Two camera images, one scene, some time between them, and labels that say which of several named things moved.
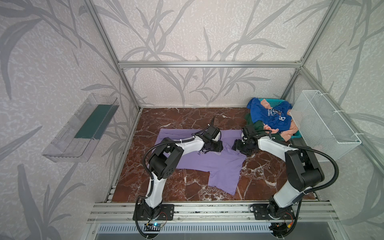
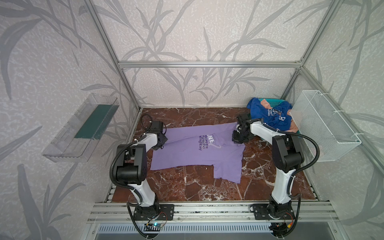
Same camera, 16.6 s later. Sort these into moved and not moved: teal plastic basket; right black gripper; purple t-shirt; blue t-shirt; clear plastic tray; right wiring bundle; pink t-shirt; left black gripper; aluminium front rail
Moved: left black gripper; purple t-shirt; right black gripper
Not moved: pink t-shirt; blue t-shirt; aluminium front rail; right wiring bundle; clear plastic tray; teal plastic basket
